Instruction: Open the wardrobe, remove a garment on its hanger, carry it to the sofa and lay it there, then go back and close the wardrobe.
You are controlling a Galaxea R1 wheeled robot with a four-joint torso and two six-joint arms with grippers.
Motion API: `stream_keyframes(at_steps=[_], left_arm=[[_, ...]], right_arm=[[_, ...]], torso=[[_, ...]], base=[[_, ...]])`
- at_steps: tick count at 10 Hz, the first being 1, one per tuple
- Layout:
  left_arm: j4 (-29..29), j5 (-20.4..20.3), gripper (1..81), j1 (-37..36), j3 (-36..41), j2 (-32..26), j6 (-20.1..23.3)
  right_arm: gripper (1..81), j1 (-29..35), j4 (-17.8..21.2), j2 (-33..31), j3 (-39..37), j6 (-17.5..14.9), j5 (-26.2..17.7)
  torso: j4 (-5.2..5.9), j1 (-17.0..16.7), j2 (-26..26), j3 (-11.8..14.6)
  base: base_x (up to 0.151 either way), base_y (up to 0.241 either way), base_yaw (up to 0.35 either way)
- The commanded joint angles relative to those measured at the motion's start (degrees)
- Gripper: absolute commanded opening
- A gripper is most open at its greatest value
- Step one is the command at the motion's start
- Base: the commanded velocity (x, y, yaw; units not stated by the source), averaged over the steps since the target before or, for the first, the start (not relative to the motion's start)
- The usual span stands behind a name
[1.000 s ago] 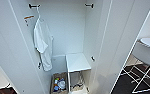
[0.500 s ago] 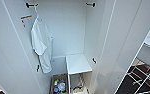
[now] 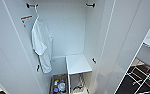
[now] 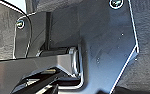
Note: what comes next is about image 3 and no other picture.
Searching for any white inner drawer unit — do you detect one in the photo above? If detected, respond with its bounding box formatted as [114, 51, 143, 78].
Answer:
[64, 53, 94, 94]

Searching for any white wardrobe carcass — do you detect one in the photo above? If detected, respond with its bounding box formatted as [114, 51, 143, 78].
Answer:
[10, 0, 107, 94]

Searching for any white hanging shirt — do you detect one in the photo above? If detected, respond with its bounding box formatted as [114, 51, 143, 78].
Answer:
[30, 18, 54, 75]

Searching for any white round container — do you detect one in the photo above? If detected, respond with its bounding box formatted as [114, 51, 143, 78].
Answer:
[57, 82, 67, 93]

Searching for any white clothes hanger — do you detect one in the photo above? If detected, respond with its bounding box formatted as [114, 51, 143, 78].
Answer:
[32, 4, 43, 25]

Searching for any orange and white warning sticker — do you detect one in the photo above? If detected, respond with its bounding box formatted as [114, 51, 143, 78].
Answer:
[20, 14, 34, 28]

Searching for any dark clothes rail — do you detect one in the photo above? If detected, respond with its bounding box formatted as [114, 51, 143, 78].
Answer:
[25, 2, 39, 9]
[85, 2, 97, 9]

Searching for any white wire drying rack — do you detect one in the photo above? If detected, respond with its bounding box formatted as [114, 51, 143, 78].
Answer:
[124, 62, 150, 94]

